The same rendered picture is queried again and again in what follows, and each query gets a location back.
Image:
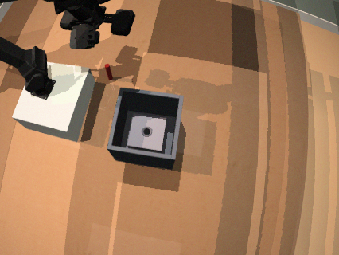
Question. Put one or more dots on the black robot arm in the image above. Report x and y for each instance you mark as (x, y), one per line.
(32, 63)

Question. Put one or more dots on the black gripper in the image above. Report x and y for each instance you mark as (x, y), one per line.
(121, 21)

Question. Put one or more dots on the dark red peg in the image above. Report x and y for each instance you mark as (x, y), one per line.
(108, 70)

